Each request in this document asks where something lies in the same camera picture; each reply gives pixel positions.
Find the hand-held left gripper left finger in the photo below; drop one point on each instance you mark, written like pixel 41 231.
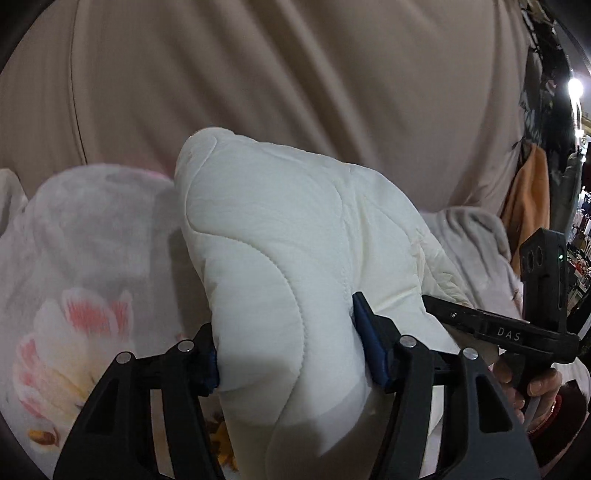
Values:
pixel 210 367

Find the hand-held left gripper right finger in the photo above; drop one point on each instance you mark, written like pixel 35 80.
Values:
pixel 369 344

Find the orange hanging garment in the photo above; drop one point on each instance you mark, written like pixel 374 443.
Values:
pixel 526 198

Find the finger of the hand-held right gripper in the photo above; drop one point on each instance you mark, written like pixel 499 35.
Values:
pixel 455 311

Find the person's right forearm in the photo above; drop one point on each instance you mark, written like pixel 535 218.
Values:
pixel 568 415

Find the grey floral fleece blanket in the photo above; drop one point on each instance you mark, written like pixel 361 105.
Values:
pixel 92 240

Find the person's right hand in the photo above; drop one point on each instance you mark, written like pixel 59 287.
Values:
pixel 545 385

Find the white quilted pillow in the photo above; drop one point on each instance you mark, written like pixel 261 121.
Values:
pixel 286 240

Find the bright lamp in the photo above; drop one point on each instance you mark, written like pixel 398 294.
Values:
pixel 575 86

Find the dark hanging clothes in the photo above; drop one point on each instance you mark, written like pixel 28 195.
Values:
pixel 540 69

